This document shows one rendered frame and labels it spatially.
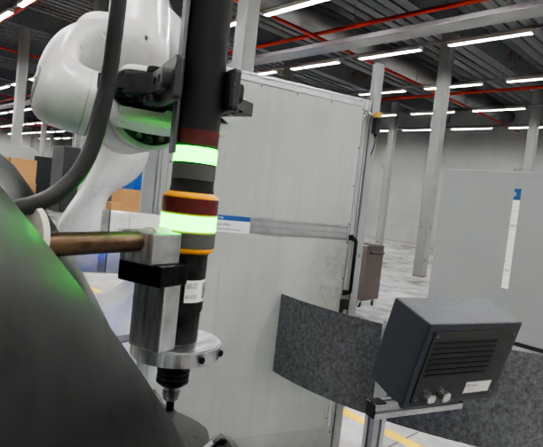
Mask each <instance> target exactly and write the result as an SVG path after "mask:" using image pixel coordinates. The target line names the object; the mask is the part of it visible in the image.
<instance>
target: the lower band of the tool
mask: <svg viewBox="0 0 543 447"><path fill-rule="evenodd" d="M163 195H169V196H176V197H184V198H192V199H200V200H219V198H217V197H216V196H215V195H212V194H203V193H195V192H180V191H171V190H168V191H166V192H164V193H163ZM161 212H164V213H170V214H176V215H183V216H201V215H191V214H183V213H176V212H169V211H164V210H162V211H161ZM201 217H217V216H201ZM171 231H175V232H182V233H191V234H216V233H215V232H191V231H176V230H171ZM213 251H214V249H210V250H195V249H183V248H180V254H185V255H209V254H211V253H212V252H213Z"/></svg>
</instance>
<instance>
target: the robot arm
mask: <svg viewBox="0 0 543 447"><path fill-rule="evenodd" d="M108 15H109V12H87V13H85V14H84V15H83V16H82V17H80V18H79V19H78V21H76V22H75V23H73V24H71V25H68V26H67V27H64V28H62V29H61V30H60V31H59V32H58V33H57V34H56V35H55V36H54V37H53V38H52V39H51V40H50V41H49V43H48V44H47V45H46V47H45V49H44V51H43V54H42V56H41V58H40V60H39V63H38V66H37V69H36V71H35V76H34V79H33V84H32V89H31V96H30V103H31V108H32V111H33V113H34V115H35V116H36V117H37V118H38V119H39V120H40V121H42V122H44V123H46V124H48V125H50V126H52V127H54V128H57V129H62V130H65V131H68V132H72V133H75V134H78V135H82V136H85V137H86V136H87V133H88V130H89V127H90V124H91V118H92V115H93V111H94V106H95V103H96V98H97V94H98V86H99V80H100V75H101V69H102V63H103V58H104V50H105V44H106V31H107V22H108ZM180 28H181V19H180V18H179V17H178V16H177V15H176V14H175V13H174V12H173V11H172V10H171V8H170V7H169V0H127V7H126V15H125V23H124V30H123V39H122V51H121V57H120V65H119V70H118V75H117V82H116V86H115V92H114V101H113V104H112V109H111V113H110V117H109V121H108V124H107V128H106V134H105V137H104V140H103V143H102V146H101V148H100V150H99V153H98V157H97V159H96V160H95V162H94V164H93V166H92V168H91V170H90V172H89V174H88V176H87V177H86V179H85V181H84V182H83V185H82V186H81V188H80V190H79V191H78V193H77V194H76V195H75V196H74V198H73V199H72V201H71V202H70V203H69V205H68V206H67V208H66V210H65V211H64V213H63V214H62V216H61V217H60V219H59V220H58V222H57V224H56V225H55V226H56V227H57V229H58V231H59V232H65V231H122V230H123V229H144V228H145V227H160V219H161V216H159V215H154V214H146V213H137V212H127V211H117V210H108V209H106V202H107V200H108V199H109V197H110V196H111V195H112V194H113V193H114V192H116V191H118V190H119V189H121V188H123V187H124V186H125V185H127V184H130V183H131V182H133V181H134V180H135V179H136V178H137V177H138V176H139V175H140V174H141V173H142V171H143V170H144V168H145V166H146V164H147V161H148V157H149V153H150V152H151V151H156V150H161V149H164V148H167V147H169V138H170V129H171V120H172V110H173V102H175V101H178V100H179V99H181V97H182V91H183V81H184V72H185V58H184V57H183V56H182V55H178V46H179V37H180ZM240 80H241V70H240V69H238V68H234V69H231V70H229V71H227V72H225V81H224V97H223V105H222V114H221V117H223V116H226V117H252V114H253V106H254V104H253V103H251V102H248V101H247V100H244V99H243V97H244V84H242V83H240ZM74 258H75V260H76V262H77V263H78V265H79V267H80V269H81V271H82V272H96V273H116V274H118V270H119V260H120V253H110V254H95V255H74ZM133 292H134V282H130V281H127V280H124V281H123V282H122V283H121V284H119V285H118V286H115V287H112V288H110V289H107V290H105V291H102V292H99V293H96V294H94V295H95V297H96V299H97V301H98V304H99V306H100V308H101V309H102V311H103V313H104V315H105V317H106V320H107V322H108V324H109V325H110V327H111V329H112V330H113V332H114V333H115V335H116V336H117V338H118V339H119V340H120V342H121V343H122V345H123V347H124V348H125V349H126V350H127V351H128V353H129V354H130V344H129V337H130V320H131V310H132V301H133ZM130 356H131V354H130ZM131 358H132V359H133V361H134V362H135V363H136V364H137V360H136V359H135V358H133V357H131Z"/></svg>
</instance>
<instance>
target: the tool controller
mask: <svg viewBox="0 0 543 447"><path fill-rule="evenodd" d="M521 325H522V322H521V321H520V320H518V319H516V318H514V317H513V316H511V315H509V314H508V313H507V312H506V311H504V310H502V309H500V308H499V307H497V306H495V305H494V304H492V303H491V302H488V301H487V300H485V298H422V297H397V298H396V299H395V301H394V303H393V306H392V309H391V312H390V317H389V320H388V323H387V325H386V328H385V331H384V334H383V336H382V341H381V344H380V347H379V349H378V352H377V355H376V358H375V360H374V365H373V369H372V371H371V377H372V378H373V379H374V380H375V381H376V382H377V383H378V384H379V385H380V386H381V387H382V389H383V390H384V391H385V392H386V393H387V394H388V395H389V396H390V397H391V398H392V399H393V400H395V401H397V402H398V406H399V407H400V408H410V407H417V406H424V405H432V404H445V403H452V402H459V401H467V400H474V399H481V398H488V397H491V396H492V394H493V392H494V389H495V388H496V386H497V383H498V381H499V378H500V376H501V373H502V371H503V368H504V366H505V364H506V362H507V360H508V356H509V354H510V351H511V349H512V347H513V345H514V343H515V339H516V336H517V335H518V332H519V330H520V328H521Z"/></svg>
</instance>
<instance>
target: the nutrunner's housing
mask: <svg viewBox="0 0 543 447"><path fill-rule="evenodd" d="M207 261H208V255H185V254H180V255H179V263H184V264H187V265H188V273H187V282H186V284H185V285H181V288H180V297H179V306H178V314H177V331H176V340H175V345H188V344H193V343H195V342H196V341H197V337H198V328H199V320H200V312H201V311H202V304H203V300H204V291H205V283H206V270H207ZM189 373H190V369H167V368H160V367H157V373H156V382H157V383H158V384H160V385H161V386H162V387H165V388H182V387H183V386H184V385H186V384H187V383H188V382H189Z"/></svg>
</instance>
